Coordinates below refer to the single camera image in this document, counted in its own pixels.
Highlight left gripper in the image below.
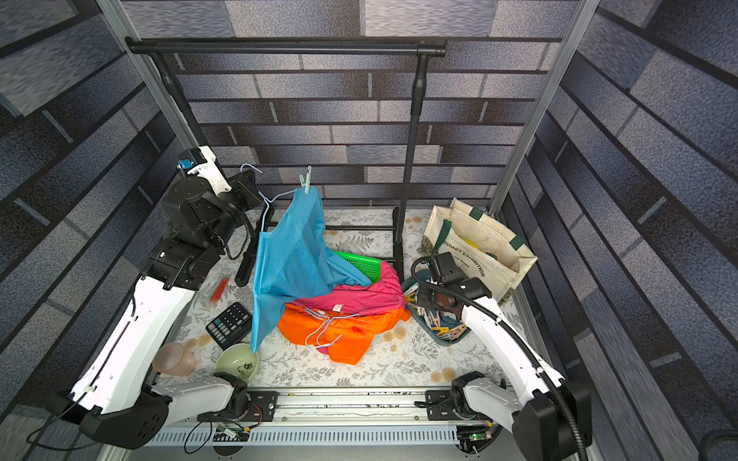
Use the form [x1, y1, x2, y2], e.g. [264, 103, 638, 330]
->
[204, 166, 264, 255]

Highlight light blue wire hanger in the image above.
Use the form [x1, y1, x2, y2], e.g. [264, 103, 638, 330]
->
[239, 163, 297, 232]

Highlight white clothespin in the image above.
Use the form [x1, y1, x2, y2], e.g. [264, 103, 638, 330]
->
[299, 165, 312, 194]

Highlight blue t-shirt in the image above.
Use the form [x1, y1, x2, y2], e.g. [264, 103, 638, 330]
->
[251, 186, 371, 353]

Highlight orange garment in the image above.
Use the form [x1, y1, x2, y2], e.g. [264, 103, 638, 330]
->
[278, 303, 411, 365]

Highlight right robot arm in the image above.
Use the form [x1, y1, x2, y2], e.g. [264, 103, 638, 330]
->
[413, 275, 593, 460]

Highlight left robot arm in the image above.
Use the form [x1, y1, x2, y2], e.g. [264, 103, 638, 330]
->
[47, 170, 263, 449]

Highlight teal clothespin tray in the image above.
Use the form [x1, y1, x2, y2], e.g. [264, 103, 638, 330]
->
[402, 280, 471, 347]

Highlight pink garment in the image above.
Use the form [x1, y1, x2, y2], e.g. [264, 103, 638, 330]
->
[291, 262, 406, 316]

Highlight green plastic laundry basket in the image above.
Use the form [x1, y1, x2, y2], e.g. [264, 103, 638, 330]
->
[336, 252, 382, 284]

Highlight black calculator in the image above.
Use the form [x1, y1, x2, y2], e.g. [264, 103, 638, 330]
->
[206, 303, 253, 351]

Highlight green ceramic bowl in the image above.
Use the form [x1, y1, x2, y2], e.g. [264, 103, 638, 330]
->
[215, 343, 259, 382]

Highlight black clothes rack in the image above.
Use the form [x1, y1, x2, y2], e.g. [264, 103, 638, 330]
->
[125, 36, 447, 280]

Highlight pink plastic cup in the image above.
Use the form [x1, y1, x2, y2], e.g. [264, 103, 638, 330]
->
[152, 343, 196, 376]

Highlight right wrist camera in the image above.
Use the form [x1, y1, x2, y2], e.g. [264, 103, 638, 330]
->
[430, 252, 464, 286]

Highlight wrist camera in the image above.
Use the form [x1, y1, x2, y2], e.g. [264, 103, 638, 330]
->
[177, 145, 232, 194]
[430, 252, 464, 286]

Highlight cream tote bag green handles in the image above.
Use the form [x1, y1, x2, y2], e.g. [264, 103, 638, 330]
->
[420, 199, 537, 303]

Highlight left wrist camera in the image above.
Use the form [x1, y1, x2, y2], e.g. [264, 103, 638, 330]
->
[177, 145, 232, 194]

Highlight black corrugated cable conduit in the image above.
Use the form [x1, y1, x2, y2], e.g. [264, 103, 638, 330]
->
[410, 255, 589, 461]

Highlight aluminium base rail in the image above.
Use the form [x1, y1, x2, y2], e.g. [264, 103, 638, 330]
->
[108, 387, 583, 451]

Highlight spare wire hangers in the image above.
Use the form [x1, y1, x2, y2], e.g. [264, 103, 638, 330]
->
[304, 307, 357, 350]

